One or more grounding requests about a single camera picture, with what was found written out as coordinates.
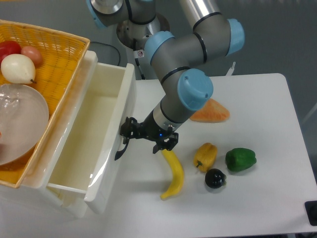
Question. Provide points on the green bell pepper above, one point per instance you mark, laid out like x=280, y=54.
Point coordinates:
x=240, y=159

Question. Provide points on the clear plastic wrap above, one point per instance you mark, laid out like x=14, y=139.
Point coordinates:
x=9, y=100

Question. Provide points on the black device at edge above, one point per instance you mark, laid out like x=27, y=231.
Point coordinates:
x=311, y=210

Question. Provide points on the yellow bell pepper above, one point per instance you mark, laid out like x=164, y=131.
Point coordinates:
x=205, y=157

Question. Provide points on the white pear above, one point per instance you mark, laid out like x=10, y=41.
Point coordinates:
x=19, y=69

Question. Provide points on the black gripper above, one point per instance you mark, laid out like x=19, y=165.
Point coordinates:
x=164, y=135

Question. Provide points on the white drawer cabinet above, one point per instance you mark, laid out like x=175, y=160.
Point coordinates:
x=22, y=208

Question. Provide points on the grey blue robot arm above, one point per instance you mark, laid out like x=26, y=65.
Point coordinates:
x=174, y=60

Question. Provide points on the white drawer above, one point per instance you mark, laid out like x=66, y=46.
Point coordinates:
x=109, y=100
x=72, y=199

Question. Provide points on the orange triangular bread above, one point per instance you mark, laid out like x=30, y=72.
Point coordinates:
x=211, y=112

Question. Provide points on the pink peach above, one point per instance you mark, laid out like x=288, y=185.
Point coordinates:
x=32, y=53

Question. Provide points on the yellow woven basket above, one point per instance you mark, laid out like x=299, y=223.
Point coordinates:
x=63, y=53

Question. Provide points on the red apple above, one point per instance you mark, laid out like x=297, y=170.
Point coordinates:
x=8, y=48

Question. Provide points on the black round eggplant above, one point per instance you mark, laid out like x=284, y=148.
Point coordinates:
x=215, y=178

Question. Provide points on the yellow banana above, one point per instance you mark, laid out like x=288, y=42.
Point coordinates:
x=177, y=175

